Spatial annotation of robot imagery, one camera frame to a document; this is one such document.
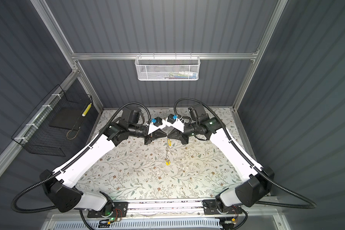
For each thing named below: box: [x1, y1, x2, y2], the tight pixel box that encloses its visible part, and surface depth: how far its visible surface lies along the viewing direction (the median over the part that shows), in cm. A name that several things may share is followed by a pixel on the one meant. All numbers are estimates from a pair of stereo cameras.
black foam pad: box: [48, 107, 86, 131], surface depth 79 cm
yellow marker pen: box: [81, 103, 92, 117], surface depth 83 cm
